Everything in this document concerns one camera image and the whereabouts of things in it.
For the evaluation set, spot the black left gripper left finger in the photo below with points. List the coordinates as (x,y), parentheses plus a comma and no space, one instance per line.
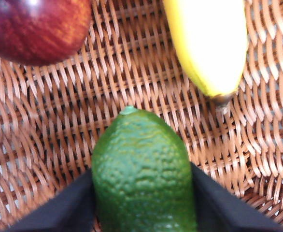
(66,212)

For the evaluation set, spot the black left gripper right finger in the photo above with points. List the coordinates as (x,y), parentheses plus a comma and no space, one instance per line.
(218,207)

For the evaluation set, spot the green avocado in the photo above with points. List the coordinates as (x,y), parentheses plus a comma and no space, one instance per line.
(141,174)

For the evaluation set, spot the brown woven wicker basket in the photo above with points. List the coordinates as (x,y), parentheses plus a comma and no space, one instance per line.
(136,72)

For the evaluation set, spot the yellow banana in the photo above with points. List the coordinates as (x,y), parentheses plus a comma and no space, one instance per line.
(211,43)

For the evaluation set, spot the dark red apple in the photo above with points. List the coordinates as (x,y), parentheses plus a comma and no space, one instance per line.
(35,31)

